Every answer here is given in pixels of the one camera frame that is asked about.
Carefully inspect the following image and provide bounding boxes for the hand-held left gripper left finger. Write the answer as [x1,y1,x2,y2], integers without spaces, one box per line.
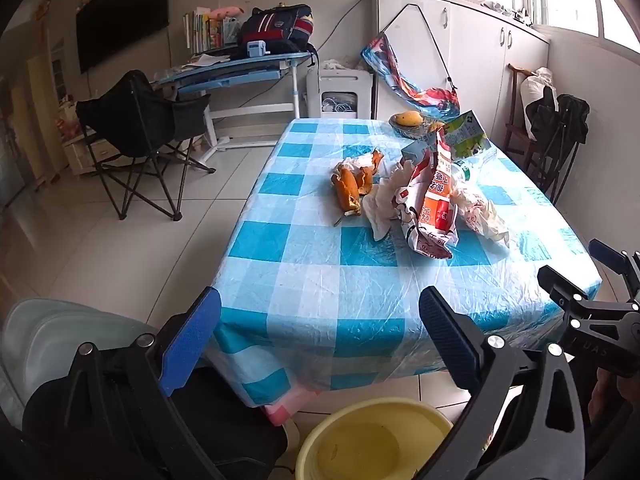
[30,287,226,480]

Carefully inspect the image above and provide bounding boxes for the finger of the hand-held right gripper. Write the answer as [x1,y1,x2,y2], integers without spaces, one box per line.
[537,265,592,312]
[589,239,640,306]

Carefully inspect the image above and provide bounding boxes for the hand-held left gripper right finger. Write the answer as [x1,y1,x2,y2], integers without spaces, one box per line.
[419,286,586,480]

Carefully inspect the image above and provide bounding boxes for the white plastic wrap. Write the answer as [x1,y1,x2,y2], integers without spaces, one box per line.
[452,180,511,247]

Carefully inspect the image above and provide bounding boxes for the red white snack wrapper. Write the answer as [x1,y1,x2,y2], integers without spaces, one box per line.
[395,130,461,261]

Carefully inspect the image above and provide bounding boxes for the yellow plastic bucket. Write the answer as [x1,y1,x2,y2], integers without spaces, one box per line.
[295,397,456,480]

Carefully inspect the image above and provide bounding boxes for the green white carton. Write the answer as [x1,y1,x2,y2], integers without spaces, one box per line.
[442,110,493,162]

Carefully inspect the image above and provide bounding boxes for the orange fruit peel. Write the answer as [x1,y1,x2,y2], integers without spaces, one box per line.
[356,148,385,196]
[330,160,363,226]

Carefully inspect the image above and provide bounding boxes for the grey blue milk carton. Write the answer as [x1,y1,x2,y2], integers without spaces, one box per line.
[400,140,438,167]

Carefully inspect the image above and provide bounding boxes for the person's right hand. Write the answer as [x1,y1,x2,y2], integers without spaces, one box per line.
[592,372,640,423]

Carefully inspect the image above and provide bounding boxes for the pink checked tablecloth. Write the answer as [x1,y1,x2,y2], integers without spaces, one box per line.
[260,385,321,427]

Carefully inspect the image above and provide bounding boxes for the blue checked plastic tablecloth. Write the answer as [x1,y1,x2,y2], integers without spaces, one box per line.
[202,117,603,408]

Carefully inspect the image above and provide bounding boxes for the wooden chair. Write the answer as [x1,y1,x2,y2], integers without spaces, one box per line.
[502,62,548,171]

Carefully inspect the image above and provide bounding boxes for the white sack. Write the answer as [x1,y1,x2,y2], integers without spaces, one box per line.
[520,66,557,111]

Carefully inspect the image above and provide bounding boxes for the white low cabinet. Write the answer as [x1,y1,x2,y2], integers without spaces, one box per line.
[62,127,123,177]

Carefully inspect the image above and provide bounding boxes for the dark fruit bowl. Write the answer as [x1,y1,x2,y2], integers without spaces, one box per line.
[389,112,446,140]

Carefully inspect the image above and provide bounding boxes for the black folding camp chair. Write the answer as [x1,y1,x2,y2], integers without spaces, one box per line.
[75,70,217,222]

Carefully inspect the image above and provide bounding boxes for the window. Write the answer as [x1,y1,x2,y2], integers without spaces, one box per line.
[530,0,640,56]

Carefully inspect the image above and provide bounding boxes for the printed tote bag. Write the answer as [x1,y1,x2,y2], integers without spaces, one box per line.
[361,2,461,122]

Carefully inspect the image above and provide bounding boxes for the row of small shoes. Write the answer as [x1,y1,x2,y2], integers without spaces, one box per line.
[481,1,536,26]

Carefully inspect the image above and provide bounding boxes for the blue study desk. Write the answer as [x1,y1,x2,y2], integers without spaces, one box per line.
[154,51,319,158]

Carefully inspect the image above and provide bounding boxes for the beige interior door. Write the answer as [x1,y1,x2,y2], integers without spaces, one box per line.
[27,52,68,181]

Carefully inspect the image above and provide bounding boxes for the loose white papers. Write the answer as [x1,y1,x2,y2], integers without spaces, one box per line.
[186,52,232,68]

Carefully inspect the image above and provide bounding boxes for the white plastic stool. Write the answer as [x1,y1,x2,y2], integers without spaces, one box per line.
[306,67,373,121]

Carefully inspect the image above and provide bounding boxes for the row of books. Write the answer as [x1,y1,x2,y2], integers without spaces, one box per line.
[182,7,241,56]

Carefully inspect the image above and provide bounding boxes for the dark striped backpack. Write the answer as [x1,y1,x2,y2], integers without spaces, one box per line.
[236,4,317,56]

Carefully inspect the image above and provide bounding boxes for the black wall television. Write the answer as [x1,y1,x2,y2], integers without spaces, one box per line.
[75,0,171,73]

